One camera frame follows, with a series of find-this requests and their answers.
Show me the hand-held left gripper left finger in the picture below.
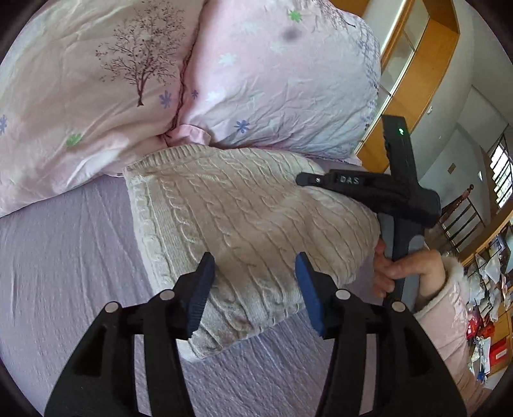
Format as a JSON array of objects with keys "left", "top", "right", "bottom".
[{"left": 44, "top": 252, "right": 216, "bottom": 417}]

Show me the dark wooden chair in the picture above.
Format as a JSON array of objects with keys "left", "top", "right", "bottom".
[{"left": 436, "top": 183, "right": 486, "bottom": 254}]

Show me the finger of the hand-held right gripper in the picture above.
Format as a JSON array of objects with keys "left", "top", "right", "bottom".
[{"left": 296, "top": 171, "right": 334, "bottom": 189}]

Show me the pink pillow with flower print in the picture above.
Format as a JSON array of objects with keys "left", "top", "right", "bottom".
[{"left": 166, "top": 0, "right": 381, "bottom": 161}]

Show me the lavender bed sheet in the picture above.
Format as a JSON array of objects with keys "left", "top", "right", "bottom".
[{"left": 0, "top": 154, "right": 401, "bottom": 417}]

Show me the person's right hand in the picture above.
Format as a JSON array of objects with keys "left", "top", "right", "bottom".
[{"left": 373, "top": 237, "right": 447, "bottom": 310}]

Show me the barred window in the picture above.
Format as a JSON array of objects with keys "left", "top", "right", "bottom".
[{"left": 487, "top": 134, "right": 513, "bottom": 210}]

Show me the pile of packets and bags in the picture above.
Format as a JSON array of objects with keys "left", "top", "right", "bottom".
[{"left": 465, "top": 234, "right": 513, "bottom": 381}]

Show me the wooden desk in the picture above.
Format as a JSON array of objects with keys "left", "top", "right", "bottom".
[{"left": 459, "top": 210, "right": 513, "bottom": 387}]

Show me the cream cable knit sweater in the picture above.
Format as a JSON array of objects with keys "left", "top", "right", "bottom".
[{"left": 122, "top": 144, "right": 381, "bottom": 363}]

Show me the person's right forearm pink sleeve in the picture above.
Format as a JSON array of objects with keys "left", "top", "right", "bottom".
[{"left": 413, "top": 254, "right": 495, "bottom": 415}]

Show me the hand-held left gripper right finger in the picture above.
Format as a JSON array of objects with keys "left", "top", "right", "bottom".
[{"left": 294, "top": 252, "right": 467, "bottom": 417}]

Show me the pink pillow with tree print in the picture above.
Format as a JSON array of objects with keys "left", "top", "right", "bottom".
[{"left": 0, "top": 0, "right": 207, "bottom": 217}]

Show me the orange wooden cabinet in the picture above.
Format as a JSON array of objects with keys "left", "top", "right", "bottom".
[{"left": 332, "top": 0, "right": 460, "bottom": 174}]

